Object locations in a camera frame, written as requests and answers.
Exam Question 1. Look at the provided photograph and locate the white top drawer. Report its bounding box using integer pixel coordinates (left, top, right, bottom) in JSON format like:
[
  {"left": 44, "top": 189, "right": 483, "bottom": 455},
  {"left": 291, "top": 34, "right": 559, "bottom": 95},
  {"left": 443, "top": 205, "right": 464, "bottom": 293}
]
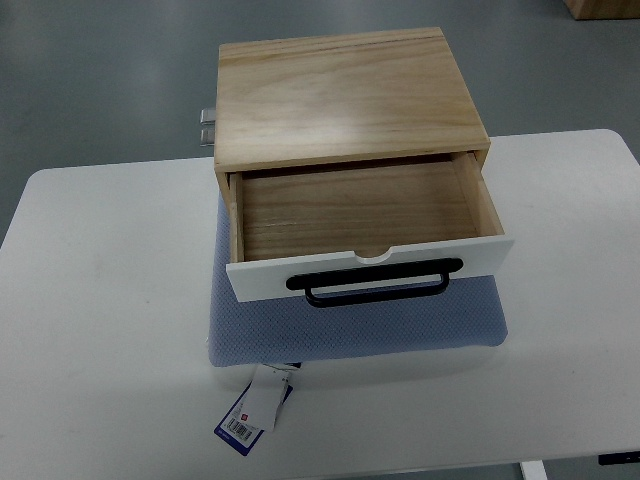
[{"left": 226, "top": 152, "right": 513, "bottom": 302}]

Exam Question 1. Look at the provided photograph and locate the black metal drawer handle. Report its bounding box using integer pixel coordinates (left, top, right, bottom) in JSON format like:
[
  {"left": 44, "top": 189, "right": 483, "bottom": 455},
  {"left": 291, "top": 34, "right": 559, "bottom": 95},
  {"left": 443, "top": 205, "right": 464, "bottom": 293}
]
[{"left": 285, "top": 258, "right": 464, "bottom": 308}]

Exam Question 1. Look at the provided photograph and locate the wooden drawer cabinet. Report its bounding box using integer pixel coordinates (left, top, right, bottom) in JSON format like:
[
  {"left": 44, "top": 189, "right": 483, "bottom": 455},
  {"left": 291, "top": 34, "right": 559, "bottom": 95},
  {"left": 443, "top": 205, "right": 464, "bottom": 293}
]
[{"left": 214, "top": 26, "right": 492, "bottom": 211}]

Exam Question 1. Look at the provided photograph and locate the blue mesh cushion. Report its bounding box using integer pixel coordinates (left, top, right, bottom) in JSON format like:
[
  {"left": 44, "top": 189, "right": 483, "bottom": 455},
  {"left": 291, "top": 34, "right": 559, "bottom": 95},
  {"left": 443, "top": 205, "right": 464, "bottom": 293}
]
[{"left": 208, "top": 205, "right": 508, "bottom": 367}]

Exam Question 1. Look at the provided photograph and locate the white blue product tag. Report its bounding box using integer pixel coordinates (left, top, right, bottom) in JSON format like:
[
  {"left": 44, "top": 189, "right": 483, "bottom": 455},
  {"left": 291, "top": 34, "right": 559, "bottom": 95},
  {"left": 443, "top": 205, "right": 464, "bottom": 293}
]
[{"left": 213, "top": 363, "right": 302, "bottom": 456}]

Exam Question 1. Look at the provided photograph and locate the white table leg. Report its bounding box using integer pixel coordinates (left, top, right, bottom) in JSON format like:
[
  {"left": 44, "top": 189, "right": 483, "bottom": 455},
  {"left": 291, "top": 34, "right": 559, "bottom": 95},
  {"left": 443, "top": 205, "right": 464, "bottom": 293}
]
[{"left": 519, "top": 460, "right": 549, "bottom": 480}]

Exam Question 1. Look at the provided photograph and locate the wooden box in corner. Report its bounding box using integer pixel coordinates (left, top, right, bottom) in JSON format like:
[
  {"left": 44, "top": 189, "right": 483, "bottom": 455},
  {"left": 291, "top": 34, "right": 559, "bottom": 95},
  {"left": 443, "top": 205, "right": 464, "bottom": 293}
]
[{"left": 564, "top": 0, "right": 640, "bottom": 20}]

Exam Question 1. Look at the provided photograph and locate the black table controller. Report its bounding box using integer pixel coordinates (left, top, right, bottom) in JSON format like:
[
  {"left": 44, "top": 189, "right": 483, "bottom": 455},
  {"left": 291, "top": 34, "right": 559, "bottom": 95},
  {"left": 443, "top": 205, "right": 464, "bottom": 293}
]
[{"left": 598, "top": 451, "right": 640, "bottom": 466}]

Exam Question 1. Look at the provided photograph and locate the grey metal table bracket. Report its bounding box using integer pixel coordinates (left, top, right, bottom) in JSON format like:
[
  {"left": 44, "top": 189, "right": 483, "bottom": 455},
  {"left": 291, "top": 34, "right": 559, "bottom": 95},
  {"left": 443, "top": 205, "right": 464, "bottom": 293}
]
[{"left": 200, "top": 107, "right": 216, "bottom": 146}]

